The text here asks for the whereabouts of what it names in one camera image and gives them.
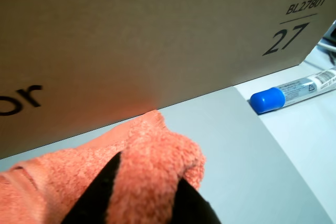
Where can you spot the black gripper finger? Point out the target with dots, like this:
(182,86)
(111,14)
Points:
(194,205)
(101,192)

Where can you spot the orange terry towel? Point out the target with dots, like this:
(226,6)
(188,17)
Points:
(147,155)

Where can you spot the grey plastic mat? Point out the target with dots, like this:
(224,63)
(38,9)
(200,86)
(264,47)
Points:
(236,155)

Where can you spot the blue strip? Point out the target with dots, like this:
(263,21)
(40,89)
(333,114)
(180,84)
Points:
(288,95)

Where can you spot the brown cardboard monitor box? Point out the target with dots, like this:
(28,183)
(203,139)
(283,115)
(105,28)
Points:
(157,37)

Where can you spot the dark background object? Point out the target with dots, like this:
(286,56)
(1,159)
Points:
(331,33)

